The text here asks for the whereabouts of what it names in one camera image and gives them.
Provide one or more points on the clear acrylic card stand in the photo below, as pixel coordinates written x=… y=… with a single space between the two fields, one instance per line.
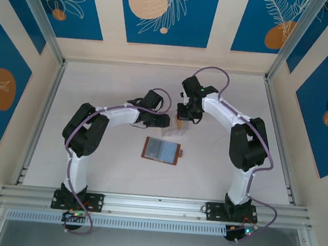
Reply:
x=169 y=132

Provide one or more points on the brown leather card holder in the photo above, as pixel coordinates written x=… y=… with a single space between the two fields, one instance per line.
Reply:
x=168 y=152

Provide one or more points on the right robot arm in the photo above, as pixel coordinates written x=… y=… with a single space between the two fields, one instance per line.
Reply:
x=220 y=108

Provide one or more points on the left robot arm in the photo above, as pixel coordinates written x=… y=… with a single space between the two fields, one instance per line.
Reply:
x=118 y=115

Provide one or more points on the blue floral wall panel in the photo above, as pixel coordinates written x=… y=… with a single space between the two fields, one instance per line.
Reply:
x=190 y=29
x=76 y=10
x=20 y=13
x=311 y=128
x=3 y=40
x=315 y=33
x=248 y=26

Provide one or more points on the aluminium side rail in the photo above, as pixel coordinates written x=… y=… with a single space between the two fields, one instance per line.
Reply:
x=277 y=125
x=50 y=100

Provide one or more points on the aluminium front rail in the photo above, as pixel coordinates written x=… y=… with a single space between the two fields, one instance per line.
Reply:
x=155 y=208

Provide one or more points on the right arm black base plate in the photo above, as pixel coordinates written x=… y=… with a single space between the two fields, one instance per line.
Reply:
x=212 y=210

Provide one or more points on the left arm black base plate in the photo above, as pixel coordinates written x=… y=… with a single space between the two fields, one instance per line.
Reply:
x=98 y=202

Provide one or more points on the aluminium upright post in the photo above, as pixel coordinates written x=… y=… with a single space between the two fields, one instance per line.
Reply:
x=292 y=39
x=40 y=15

